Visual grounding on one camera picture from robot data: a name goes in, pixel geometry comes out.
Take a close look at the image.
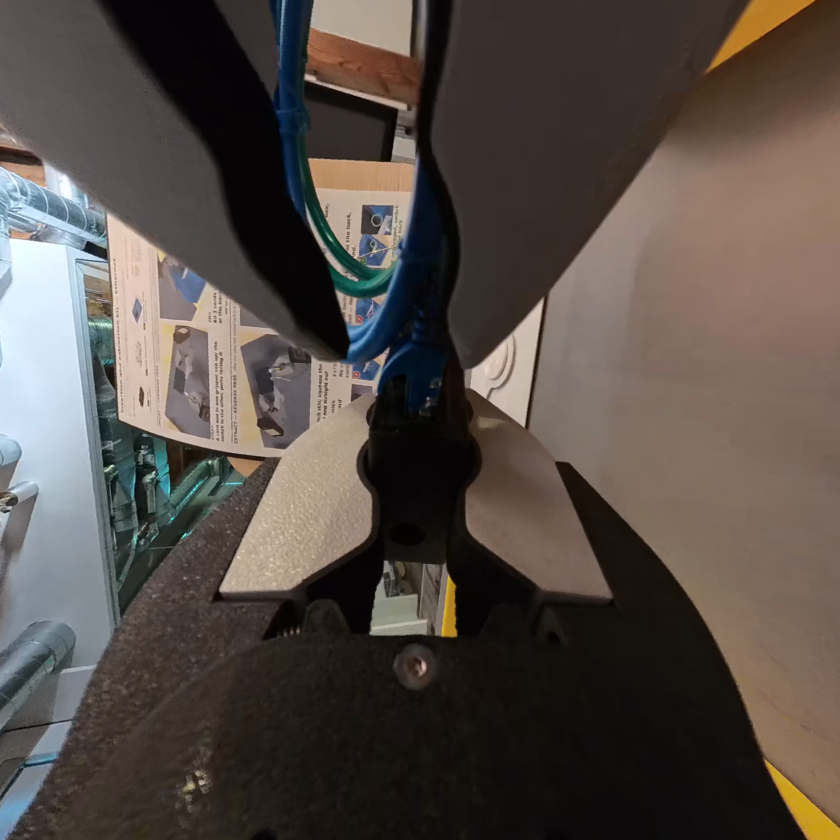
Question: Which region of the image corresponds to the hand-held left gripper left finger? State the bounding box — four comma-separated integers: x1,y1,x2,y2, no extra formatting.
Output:
217,394,385,634

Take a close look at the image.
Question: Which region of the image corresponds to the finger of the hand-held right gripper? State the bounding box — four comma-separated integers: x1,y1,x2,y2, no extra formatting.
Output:
0,0,350,362
416,0,752,368

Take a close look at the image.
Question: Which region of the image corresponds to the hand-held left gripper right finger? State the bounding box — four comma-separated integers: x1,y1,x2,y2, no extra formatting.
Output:
445,387,614,636

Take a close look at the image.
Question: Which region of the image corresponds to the black ethernet switch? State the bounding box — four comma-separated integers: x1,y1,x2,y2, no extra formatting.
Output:
364,357,480,565

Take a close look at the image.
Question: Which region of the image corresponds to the yellow plastic bin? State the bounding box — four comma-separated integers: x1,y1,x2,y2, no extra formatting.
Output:
705,0,818,73
440,576,840,840

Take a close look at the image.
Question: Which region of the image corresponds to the blue ethernet cable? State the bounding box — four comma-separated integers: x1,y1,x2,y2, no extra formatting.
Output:
272,0,460,417

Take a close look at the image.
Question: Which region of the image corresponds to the green ethernet cable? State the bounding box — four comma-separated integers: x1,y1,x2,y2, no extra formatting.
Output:
298,157,401,296

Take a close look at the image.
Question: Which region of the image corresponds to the white stand base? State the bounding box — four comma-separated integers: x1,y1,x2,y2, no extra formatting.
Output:
462,298,547,427

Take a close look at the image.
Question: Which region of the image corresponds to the instruction poster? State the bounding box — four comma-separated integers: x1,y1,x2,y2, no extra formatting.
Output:
105,187,417,458

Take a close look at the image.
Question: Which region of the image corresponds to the instruction sheet on board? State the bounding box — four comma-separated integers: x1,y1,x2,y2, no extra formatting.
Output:
223,157,421,480

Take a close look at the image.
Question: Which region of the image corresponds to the brown wooden beam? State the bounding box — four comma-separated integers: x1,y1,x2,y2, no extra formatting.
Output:
305,26,421,109

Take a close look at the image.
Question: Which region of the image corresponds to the silver ventilation duct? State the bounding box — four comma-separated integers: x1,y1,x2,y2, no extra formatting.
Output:
0,164,109,247
0,620,76,723

